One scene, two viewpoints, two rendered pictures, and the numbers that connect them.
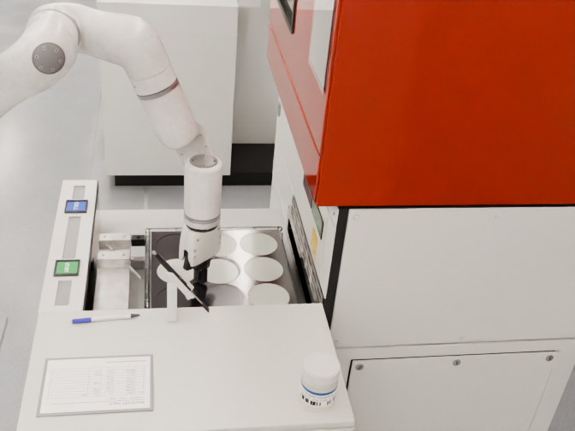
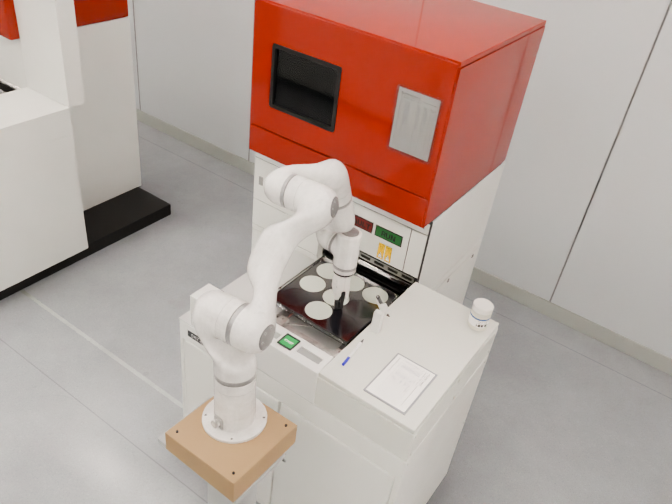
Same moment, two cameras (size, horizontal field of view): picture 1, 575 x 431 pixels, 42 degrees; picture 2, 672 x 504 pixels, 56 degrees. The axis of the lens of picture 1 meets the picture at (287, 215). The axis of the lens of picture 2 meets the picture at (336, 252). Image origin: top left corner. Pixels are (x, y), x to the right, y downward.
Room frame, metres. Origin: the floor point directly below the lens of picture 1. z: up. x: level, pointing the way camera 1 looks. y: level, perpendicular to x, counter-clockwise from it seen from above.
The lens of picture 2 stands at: (0.26, 1.53, 2.41)
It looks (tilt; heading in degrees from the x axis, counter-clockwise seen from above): 35 degrees down; 312
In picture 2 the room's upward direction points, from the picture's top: 8 degrees clockwise
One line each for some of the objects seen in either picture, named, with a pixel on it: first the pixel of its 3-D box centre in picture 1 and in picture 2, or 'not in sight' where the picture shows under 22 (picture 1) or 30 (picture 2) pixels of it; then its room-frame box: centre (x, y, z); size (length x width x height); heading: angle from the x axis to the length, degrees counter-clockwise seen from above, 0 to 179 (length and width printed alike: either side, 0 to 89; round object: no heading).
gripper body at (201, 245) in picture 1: (201, 238); (342, 280); (1.43, 0.20, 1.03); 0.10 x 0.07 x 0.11; 143
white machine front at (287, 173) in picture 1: (300, 188); (332, 225); (1.72, -0.03, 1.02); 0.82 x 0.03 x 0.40; 12
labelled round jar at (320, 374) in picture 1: (319, 382); (480, 314); (1.02, -0.09, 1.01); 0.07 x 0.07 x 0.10
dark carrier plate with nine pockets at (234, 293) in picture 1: (221, 270); (335, 296); (1.48, 0.15, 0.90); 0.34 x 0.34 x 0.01; 12
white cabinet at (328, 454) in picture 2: not in sight; (322, 411); (1.38, 0.24, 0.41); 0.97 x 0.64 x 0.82; 12
